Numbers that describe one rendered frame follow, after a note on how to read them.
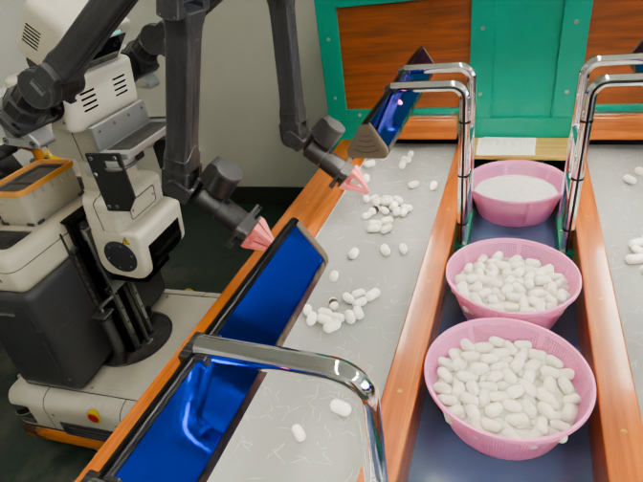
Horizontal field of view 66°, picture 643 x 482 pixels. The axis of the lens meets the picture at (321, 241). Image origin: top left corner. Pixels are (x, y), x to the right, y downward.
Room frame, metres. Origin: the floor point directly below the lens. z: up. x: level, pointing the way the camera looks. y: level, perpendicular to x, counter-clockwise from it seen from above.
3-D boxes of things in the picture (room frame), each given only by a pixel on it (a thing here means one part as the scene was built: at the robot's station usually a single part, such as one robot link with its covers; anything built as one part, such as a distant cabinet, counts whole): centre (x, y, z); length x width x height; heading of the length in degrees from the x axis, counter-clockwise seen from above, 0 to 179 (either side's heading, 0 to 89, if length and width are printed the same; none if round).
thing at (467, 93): (1.14, -0.31, 0.90); 0.20 x 0.19 x 0.45; 156
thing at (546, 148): (1.41, -0.65, 0.77); 0.33 x 0.15 x 0.01; 66
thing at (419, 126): (1.60, -0.36, 0.83); 0.30 x 0.06 x 0.07; 66
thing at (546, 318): (0.81, -0.38, 0.72); 0.27 x 0.27 x 0.10
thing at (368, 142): (1.17, -0.24, 1.08); 0.62 x 0.08 x 0.07; 156
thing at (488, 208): (1.21, -0.56, 0.72); 0.27 x 0.27 x 0.10
